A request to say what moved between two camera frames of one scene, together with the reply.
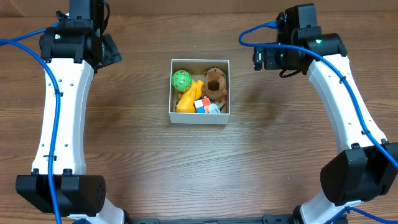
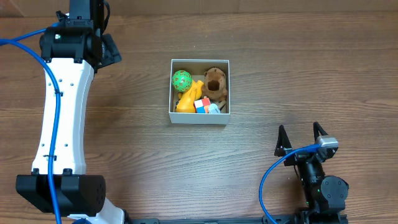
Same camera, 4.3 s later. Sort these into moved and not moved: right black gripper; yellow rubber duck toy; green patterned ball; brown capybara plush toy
Moved: right black gripper
Not moved: green patterned ball; yellow rubber duck toy; brown capybara plush toy
